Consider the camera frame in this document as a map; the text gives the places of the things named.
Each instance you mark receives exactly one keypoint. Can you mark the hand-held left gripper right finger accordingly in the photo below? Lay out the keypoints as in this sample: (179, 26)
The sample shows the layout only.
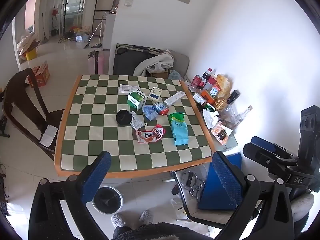
(226, 176)

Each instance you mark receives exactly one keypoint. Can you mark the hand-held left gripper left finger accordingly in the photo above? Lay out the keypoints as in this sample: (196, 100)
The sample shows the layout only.
(96, 176)

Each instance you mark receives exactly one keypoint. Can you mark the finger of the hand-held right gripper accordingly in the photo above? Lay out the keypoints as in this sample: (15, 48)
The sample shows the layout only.
(262, 158)
(267, 143)

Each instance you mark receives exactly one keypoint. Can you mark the white trash bin black liner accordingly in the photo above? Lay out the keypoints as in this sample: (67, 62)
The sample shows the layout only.
(107, 200)

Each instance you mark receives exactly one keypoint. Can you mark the light blue packet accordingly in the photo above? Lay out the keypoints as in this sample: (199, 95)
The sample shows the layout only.
(180, 132)

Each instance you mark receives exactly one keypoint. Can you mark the red snack wrapper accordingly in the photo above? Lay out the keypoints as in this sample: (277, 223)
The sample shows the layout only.
(150, 135)

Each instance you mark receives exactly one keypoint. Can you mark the blue wrapper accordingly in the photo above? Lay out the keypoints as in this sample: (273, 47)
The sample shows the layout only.
(149, 112)

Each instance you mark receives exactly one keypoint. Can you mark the green white medicine box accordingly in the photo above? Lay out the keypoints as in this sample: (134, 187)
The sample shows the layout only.
(136, 101)

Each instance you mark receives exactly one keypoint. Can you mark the metal hand grip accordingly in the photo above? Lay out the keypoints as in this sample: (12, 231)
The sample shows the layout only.
(197, 191)

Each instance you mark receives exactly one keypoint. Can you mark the clutter of bottles and snacks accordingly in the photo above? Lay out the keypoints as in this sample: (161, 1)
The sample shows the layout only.
(231, 142)

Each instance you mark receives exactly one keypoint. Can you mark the clear glass bottle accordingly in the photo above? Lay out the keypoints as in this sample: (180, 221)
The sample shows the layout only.
(242, 115)

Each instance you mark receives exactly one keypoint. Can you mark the green checkered tablecloth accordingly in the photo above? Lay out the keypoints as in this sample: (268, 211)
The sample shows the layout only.
(100, 135)

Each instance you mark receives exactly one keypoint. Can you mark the orange snack packet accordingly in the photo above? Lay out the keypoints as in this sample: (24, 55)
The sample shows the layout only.
(221, 133)

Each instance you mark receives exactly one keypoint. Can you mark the clear plastic bag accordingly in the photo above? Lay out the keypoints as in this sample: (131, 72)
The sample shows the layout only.
(228, 113)

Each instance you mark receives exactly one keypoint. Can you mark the grey fluffy slipper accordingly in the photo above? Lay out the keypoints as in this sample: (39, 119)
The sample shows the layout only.
(118, 220)
(146, 217)

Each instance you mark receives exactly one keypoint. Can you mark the white plastic bag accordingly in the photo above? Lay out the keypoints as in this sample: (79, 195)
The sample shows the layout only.
(178, 206)

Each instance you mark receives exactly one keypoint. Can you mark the black box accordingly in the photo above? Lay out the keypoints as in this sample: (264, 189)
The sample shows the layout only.
(233, 96)

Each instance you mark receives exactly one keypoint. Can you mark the crumpled white tissue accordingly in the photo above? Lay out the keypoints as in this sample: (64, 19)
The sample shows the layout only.
(210, 118)

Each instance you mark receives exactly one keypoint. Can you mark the gold textured bottle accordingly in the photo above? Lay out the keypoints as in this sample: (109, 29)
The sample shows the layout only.
(221, 103)

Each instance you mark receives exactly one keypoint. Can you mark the white paper sheet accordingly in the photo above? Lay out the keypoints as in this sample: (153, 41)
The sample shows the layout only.
(48, 135)

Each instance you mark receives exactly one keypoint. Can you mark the black round lid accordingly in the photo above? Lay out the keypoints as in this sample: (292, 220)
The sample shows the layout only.
(123, 117)

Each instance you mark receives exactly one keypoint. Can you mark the clear plastic wrapper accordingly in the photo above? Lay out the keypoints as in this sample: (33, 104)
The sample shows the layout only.
(137, 123)

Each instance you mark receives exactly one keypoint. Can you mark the red blue label carton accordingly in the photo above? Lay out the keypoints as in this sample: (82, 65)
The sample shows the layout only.
(215, 90)

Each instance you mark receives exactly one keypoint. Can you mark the yellow snack bag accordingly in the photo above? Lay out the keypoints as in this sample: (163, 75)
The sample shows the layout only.
(223, 83)

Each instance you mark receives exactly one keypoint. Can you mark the green snack packet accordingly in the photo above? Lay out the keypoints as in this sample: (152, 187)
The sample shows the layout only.
(178, 116)

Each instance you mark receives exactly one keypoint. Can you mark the small white box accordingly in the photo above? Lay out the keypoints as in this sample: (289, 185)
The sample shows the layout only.
(198, 97)

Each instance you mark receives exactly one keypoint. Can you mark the red cup white lid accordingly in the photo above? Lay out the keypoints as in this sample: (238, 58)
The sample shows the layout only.
(212, 80)

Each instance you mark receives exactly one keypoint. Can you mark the small red wrapper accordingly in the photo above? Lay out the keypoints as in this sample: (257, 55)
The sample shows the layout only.
(164, 111)

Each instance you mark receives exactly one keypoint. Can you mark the cola bottle red cap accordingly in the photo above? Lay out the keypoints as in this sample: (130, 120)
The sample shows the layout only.
(205, 78)

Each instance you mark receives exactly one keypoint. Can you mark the white paper card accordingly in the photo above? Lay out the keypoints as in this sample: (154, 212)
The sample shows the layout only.
(127, 89)

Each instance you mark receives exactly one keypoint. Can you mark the small blue white carton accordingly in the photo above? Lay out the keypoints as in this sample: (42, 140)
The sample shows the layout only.
(158, 107)

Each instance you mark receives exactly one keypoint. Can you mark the long white box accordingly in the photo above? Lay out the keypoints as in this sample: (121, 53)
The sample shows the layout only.
(175, 98)

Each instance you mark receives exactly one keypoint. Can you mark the red soda can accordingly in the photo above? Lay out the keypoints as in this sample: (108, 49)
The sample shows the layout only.
(196, 80)

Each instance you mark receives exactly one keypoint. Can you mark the black metal rack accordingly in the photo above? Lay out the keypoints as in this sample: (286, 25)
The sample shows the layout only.
(2, 195)

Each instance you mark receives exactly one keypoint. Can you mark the white blue medicine box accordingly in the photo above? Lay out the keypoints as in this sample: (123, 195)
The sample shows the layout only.
(154, 93)

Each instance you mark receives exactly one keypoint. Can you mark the dark wooden chair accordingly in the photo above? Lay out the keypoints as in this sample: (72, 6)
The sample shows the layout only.
(17, 97)

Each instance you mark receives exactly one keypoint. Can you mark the light blue plastic bag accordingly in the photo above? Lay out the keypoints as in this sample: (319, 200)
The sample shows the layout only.
(175, 75)

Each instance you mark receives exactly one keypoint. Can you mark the pink suitcase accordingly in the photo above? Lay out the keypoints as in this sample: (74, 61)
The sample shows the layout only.
(103, 62)

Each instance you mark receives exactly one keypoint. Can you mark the orange cardboard box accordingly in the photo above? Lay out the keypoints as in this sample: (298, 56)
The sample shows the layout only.
(40, 73)

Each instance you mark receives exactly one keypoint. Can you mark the grey upholstered chair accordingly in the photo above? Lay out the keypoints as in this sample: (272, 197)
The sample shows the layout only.
(181, 61)

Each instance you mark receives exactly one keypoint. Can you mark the dark folding bed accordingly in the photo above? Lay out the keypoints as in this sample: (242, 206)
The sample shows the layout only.
(125, 60)

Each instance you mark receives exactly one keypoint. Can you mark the brown cardboard box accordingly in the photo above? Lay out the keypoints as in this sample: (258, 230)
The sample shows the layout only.
(161, 75)

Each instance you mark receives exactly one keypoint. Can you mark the white jacket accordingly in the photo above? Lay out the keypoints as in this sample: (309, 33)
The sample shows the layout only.
(157, 61)

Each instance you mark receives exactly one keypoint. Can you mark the yellow bin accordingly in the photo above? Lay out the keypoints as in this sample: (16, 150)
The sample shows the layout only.
(31, 54)

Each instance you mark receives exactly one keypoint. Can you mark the broom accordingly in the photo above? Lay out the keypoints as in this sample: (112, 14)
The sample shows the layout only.
(93, 33)

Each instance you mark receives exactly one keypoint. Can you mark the white cabinet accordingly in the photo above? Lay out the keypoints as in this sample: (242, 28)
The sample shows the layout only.
(109, 30)

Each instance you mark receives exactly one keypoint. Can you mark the pile of bedding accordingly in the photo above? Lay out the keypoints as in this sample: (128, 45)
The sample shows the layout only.
(26, 41)

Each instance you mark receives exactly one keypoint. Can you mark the black coat rack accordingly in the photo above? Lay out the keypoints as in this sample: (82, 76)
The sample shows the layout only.
(65, 7)

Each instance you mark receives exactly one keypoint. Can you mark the black frame chair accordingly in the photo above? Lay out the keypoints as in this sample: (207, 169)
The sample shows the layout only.
(182, 195)

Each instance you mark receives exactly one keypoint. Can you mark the white light switch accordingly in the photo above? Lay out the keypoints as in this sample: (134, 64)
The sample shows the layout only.
(128, 3)

